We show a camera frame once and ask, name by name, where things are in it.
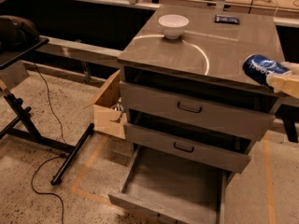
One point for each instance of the grey metal rail bench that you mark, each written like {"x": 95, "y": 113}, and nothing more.
{"x": 82, "y": 52}

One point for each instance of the dark round device on stand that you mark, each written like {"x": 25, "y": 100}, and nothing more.
{"x": 16, "y": 33}

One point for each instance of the dark blue snack packet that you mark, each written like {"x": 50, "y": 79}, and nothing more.
{"x": 226, "y": 19}

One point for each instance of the white ceramic bowl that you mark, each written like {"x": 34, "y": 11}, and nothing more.
{"x": 173, "y": 26}

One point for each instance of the blue pepsi can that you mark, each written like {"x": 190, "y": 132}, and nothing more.
{"x": 258, "y": 68}

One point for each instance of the grey metal drawer cabinet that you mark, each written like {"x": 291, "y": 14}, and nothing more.
{"x": 204, "y": 63}

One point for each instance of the black metal stand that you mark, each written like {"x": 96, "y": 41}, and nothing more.
{"x": 22, "y": 126}

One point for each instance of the grey top drawer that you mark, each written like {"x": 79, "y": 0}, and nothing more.
{"x": 197, "y": 112}

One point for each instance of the brown cardboard box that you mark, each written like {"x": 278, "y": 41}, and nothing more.
{"x": 108, "y": 116}

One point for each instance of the grey drawer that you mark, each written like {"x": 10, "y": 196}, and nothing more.
{"x": 188, "y": 149}
{"x": 197, "y": 112}
{"x": 168, "y": 189}

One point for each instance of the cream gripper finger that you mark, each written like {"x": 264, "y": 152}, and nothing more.
{"x": 286, "y": 84}
{"x": 294, "y": 67}

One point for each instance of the grey middle drawer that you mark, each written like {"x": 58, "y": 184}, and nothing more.
{"x": 188, "y": 149}

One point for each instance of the grey bottom drawer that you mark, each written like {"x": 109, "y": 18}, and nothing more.
{"x": 168, "y": 189}

